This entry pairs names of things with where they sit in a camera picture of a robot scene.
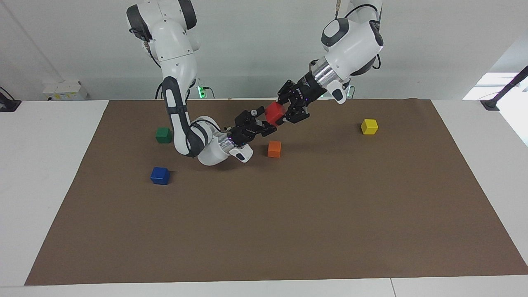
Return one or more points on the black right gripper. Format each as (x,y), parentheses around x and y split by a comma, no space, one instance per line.
(243,133)

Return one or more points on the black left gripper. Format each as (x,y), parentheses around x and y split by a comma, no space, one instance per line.
(307,91)

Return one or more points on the red wooden block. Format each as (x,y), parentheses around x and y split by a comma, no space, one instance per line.
(275,114)

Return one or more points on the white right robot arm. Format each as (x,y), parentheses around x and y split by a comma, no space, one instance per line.
(175,62)

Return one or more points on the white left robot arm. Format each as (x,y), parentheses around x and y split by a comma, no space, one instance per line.
(354,39)

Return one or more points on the orange wooden block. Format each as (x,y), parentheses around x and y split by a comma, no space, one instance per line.
(274,149)

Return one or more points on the yellow wooden block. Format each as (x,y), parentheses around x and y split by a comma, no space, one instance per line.
(369,127)

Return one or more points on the green wooden block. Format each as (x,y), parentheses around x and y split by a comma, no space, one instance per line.
(163,135)

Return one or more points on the blue wooden block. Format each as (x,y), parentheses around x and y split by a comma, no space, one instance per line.
(160,175)

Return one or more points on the brown table mat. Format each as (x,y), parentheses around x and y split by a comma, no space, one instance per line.
(288,214)

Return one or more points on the white cardboard box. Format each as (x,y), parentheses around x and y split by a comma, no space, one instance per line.
(66,90)

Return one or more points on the black stand with slanted pole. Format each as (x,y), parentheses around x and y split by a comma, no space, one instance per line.
(491,104)

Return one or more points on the black clamp left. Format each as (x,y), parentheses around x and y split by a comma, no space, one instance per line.
(8,105)

